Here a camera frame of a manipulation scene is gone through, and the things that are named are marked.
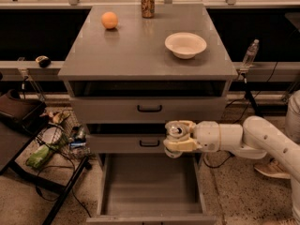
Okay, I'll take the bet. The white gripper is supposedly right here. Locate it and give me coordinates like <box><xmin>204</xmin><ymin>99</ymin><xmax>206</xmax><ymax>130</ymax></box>
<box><xmin>163</xmin><ymin>120</ymin><xmax>220</xmax><ymax>152</ymax></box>

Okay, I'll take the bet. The silver green 7up can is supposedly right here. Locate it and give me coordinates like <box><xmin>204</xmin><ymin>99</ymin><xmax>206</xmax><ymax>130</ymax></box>
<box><xmin>163</xmin><ymin>122</ymin><xmax>186</xmax><ymax>158</ymax></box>

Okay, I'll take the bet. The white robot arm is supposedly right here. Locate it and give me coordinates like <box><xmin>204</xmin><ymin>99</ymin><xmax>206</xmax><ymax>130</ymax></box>
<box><xmin>163</xmin><ymin>116</ymin><xmax>300</xmax><ymax>225</ymax></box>

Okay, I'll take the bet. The grey bottom drawer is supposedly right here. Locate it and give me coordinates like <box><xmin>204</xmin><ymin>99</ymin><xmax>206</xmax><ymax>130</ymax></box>
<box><xmin>86</xmin><ymin>154</ymin><xmax>217</xmax><ymax>225</ymax></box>

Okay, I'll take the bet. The grey drawer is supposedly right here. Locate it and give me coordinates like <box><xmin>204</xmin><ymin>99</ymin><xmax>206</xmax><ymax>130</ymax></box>
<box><xmin>70</xmin><ymin>81</ymin><xmax>226</xmax><ymax>124</ymax></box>
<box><xmin>86</xmin><ymin>154</ymin><xmax>217</xmax><ymax>225</ymax></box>
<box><xmin>86</xmin><ymin>123</ymin><xmax>166</xmax><ymax>154</ymax></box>

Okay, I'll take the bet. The grey middle drawer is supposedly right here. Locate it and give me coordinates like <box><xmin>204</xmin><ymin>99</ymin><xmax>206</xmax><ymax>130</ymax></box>
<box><xmin>86</xmin><ymin>123</ymin><xmax>166</xmax><ymax>154</ymax></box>

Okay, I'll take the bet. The grey drawer cabinet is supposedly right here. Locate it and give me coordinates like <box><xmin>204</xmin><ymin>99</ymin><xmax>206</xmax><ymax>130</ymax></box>
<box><xmin>57</xmin><ymin>3</ymin><xmax>239</xmax><ymax>161</ymax></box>

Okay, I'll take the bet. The grey top drawer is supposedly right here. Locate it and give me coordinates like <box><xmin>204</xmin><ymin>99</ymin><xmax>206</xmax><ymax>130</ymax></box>
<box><xmin>70</xmin><ymin>81</ymin><xmax>226</xmax><ymax>124</ymax></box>

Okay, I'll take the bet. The tall brown patterned can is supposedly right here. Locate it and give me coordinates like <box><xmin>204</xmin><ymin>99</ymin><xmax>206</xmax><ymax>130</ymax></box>
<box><xmin>141</xmin><ymin>0</ymin><xmax>155</xmax><ymax>18</ymax></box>

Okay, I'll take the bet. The black tripod stand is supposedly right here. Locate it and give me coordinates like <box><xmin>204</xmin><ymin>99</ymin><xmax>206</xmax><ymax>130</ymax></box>
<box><xmin>241</xmin><ymin>73</ymin><xmax>263</xmax><ymax>117</ymax></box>

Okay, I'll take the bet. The white paper bowl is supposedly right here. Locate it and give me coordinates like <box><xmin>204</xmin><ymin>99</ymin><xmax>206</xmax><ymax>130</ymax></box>
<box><xmin>165</xmin><ymin>32</ymin><xmax>207</xmax><ymax>59</ymax></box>

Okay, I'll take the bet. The tan sneaker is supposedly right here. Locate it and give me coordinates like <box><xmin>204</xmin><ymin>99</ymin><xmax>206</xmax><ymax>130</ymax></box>
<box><xmin>254</xmin><ymin>159</ymin><xmax>291</xmax><ymax>179</ymax></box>

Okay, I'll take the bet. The clear plastic water bottle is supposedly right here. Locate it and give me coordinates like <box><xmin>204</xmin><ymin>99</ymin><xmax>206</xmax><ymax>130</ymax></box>
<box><xmin>241</xmin><ymin>39</ymin><xmax>260</xmax><ymax>69</ymax></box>

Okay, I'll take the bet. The grey trouser leg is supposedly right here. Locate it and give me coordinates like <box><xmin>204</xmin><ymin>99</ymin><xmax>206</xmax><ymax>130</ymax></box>
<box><xmin>285</xmin><ymin>90</ymin><xmax>300</xmax><ymax>143</ymax></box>

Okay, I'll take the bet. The orange fruit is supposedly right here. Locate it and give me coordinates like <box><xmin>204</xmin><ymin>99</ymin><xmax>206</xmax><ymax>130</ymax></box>
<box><xmin>101</xmin><ymin>12</ymin><xmax>118</xmax><ymax>29</ymax></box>

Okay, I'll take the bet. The green chip bag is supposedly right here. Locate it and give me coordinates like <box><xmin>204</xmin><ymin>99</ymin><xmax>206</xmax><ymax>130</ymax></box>
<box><xmin>25</xmin><ymin>144</ymin><xmax>56</xmax><ymax>169</ymax></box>

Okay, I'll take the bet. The dark brown bag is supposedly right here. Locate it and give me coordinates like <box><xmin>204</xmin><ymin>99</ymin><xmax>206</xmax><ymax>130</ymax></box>
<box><xmin>0</xmin><ymin>89</ymin><xmax>46</xmax><ymax>123</ymax></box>

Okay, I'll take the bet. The small black round device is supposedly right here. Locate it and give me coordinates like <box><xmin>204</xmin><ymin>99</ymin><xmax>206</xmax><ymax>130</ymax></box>
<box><xmin>36</xmin><ymin>55</ymin><xmax>52</xmax><ymax>68</ymax></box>

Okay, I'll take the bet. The black side table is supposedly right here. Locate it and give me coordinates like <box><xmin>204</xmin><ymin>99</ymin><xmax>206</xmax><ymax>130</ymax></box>
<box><xmin>7</xmin><ymin>107</ymin><xmax>91</xmax><ymax>225</ymax></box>

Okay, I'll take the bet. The wire basket with snacks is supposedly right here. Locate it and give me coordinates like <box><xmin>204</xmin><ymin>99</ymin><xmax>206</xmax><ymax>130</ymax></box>
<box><xmin>37</xmin><ymin>109</ymin><xmax>91</xmax><ymax>159</ymax></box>

